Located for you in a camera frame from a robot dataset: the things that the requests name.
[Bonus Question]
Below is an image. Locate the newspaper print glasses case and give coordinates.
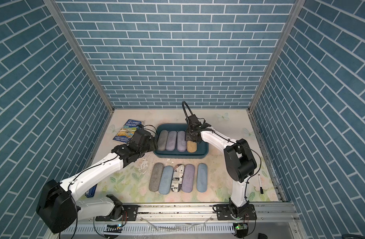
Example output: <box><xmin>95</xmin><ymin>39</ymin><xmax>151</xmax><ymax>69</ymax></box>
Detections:
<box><xmin>170</xmin><ymin>164</ymin><xmax>185</xmax><ymax>193</ymax></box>

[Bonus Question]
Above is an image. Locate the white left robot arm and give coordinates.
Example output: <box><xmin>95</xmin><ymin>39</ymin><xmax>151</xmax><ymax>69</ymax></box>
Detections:
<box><xmin>36</xmin><ymin>128</ymin><xmax>158</xmax><ymax>234</ymax></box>

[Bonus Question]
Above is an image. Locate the dark grey lower glasses case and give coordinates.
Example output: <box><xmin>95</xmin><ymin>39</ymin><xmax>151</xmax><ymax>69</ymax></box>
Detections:
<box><xmin>149</xmin><ymin>162</ymin><xmax>164</xmax><ymax>192</ymax></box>

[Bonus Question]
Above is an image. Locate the colourful paperback book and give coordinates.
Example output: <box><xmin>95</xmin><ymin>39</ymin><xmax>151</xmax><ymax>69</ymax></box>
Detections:
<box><xmin>113</xmin><ymin>119</ymin><xmax>143</xmax><ymax>143</ymax></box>

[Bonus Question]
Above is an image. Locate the tan fabric glasses case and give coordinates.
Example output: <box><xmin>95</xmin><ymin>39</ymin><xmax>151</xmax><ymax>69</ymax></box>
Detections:
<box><xmin>186</xmin><ymin>141</ymin><xmax>197</xmax><ymax>153</ymax></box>

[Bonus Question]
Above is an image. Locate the teal plastic storage bin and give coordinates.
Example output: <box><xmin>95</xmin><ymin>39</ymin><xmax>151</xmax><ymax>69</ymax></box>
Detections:
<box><xmin>154</xmin><ymin>123</ymin><xmax>209</xmax><ymax>159</ymax></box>

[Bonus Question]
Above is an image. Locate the aluminium front rail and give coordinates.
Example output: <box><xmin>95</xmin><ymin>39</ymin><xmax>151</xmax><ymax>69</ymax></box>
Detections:
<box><xmin>55</xmin><ymin>203</ymin><xmax>293</xmax><ymax>223</ymax></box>

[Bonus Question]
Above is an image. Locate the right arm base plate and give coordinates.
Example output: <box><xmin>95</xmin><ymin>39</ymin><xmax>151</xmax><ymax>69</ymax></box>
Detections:
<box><xmin>212</xmin><ymin>203</ymin><xmax>257</xmax><ymax>221</ymax></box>

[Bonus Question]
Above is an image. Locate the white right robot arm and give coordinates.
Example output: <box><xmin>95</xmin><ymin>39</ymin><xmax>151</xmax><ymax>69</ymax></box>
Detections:
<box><xmin>185</xmin><ymin>114</ymin><xmax>257</xmax><ymax>212</ymax></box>

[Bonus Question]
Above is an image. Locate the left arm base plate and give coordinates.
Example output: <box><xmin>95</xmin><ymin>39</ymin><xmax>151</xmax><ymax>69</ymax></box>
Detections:
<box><xmin>95</xmin><ymin>204</ymin><xmax>139</xmax><ymax>222</ymax></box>

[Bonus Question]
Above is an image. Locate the lavender fabric glasses case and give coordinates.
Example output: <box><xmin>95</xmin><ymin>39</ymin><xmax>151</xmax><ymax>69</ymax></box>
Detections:
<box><xmin>165</xmin><ymin>131</ymin><xmax>177</xmax><ymax>151</ymax></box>

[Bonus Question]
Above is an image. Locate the light blue glasses case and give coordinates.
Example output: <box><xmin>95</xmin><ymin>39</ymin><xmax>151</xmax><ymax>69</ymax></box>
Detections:
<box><xmin>159</xmin><ymin>166</ymin><xmax>174</xmax><ymax>195</ymax></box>
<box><xmin>197</xmin><ymin>163</ymin><xmax>208</xmax><ymax>193</ymax></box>

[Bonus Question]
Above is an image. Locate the black marker pen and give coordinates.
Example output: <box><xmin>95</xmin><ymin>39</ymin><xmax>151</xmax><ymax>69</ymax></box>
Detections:
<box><xmin>258</xmin><ymin>174</ymin><xmax>264</xmax><ymax>195</ymax></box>

